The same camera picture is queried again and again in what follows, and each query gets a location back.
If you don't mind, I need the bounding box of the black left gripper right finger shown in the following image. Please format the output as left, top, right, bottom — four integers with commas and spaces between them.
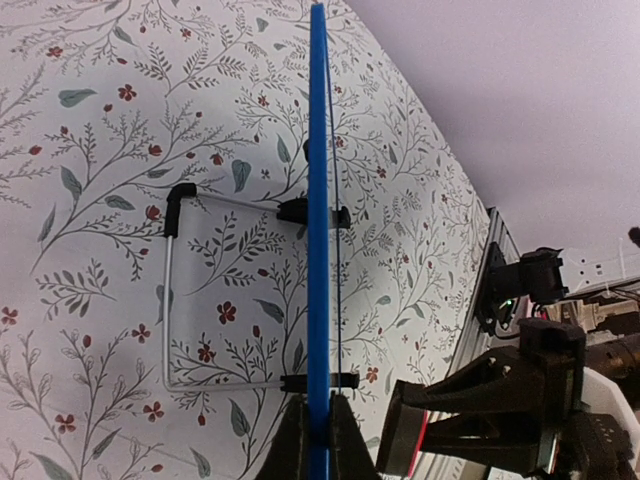
329, 393, 381, 480

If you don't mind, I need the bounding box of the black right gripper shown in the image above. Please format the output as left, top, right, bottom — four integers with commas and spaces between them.
376, 318, 639, 479

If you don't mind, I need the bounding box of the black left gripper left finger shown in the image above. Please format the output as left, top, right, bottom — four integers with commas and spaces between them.
257, 395, 309, 480

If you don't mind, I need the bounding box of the red whiteboard eraser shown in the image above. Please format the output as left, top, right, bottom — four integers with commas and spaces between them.
407, 410, 429, 479

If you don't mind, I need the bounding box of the small whiteboard blue frame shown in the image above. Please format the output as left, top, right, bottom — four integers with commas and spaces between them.
307, 3, 333, 479

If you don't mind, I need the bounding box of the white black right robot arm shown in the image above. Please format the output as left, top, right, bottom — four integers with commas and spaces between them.
376, 248, 639, 479

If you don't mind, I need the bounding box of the front aluminium rail frame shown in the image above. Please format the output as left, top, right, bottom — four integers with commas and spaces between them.
424, 207, 524, 480

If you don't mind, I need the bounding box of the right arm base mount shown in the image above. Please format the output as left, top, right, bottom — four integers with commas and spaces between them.
476, 243, 569, 337

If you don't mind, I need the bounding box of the wire whiteboard stand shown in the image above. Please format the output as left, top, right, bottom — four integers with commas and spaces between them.
162, 182, 361, 394

